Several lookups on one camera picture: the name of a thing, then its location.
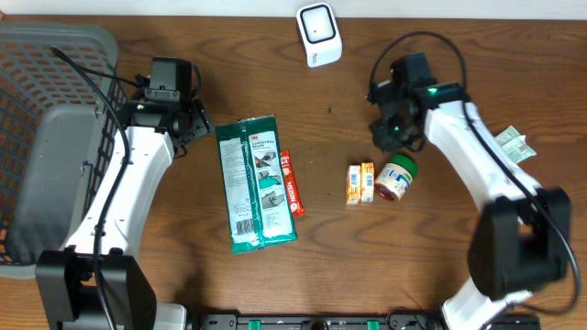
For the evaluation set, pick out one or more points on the green lid jar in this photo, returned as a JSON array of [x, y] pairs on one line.
[[396, 177]]

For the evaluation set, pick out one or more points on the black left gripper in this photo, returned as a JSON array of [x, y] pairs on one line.
[[200, 123]]

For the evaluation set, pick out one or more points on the mint green snack packet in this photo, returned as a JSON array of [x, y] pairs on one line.
[[514, 144]]

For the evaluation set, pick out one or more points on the orange small box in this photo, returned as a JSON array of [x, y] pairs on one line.
[[367, 182], [353, 189]]

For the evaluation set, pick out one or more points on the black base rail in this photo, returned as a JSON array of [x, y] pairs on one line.
[[396, 321]]

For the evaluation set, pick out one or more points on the grey plastic basket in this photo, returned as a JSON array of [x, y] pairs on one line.
[[56, 136]]

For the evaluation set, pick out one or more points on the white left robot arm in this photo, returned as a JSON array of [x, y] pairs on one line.
[[94, 281]]

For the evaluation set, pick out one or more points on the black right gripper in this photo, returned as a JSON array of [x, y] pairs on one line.
[[386, 144]]

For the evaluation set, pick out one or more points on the green white package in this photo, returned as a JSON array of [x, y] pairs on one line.
[[258, 210]]

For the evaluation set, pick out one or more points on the red stick sachet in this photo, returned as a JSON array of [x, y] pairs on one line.
[[294, 199]]

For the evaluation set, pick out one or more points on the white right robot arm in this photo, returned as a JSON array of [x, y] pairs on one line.
[[522, 240]]

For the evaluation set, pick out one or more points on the white barcode scanner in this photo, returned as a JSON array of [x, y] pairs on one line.
[[318, 31]]

